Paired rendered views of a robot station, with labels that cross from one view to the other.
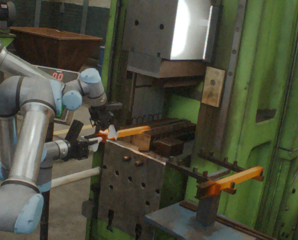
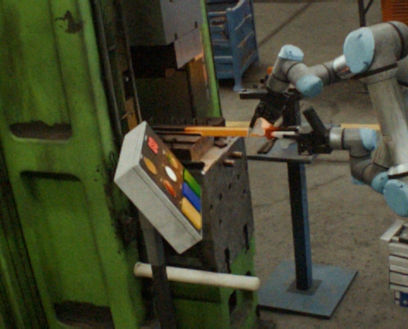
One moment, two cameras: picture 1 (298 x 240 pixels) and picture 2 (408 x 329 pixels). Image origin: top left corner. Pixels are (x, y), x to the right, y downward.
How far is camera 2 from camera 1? 3.49 m
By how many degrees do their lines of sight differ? 92
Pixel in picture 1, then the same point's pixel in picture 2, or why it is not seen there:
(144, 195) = (241, 187)
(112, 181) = (219, 213)
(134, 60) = (181, 49)
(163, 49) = (197, 15)
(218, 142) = (207, 92)
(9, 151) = not seen: hidden behind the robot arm
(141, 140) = (207, 140)
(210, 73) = not seen: hidden behind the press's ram
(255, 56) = not seen: outside the picture
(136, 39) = (176, 20)
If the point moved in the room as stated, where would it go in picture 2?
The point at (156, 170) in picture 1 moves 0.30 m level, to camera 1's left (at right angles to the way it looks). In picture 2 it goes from (241, 146) to (264, 175)
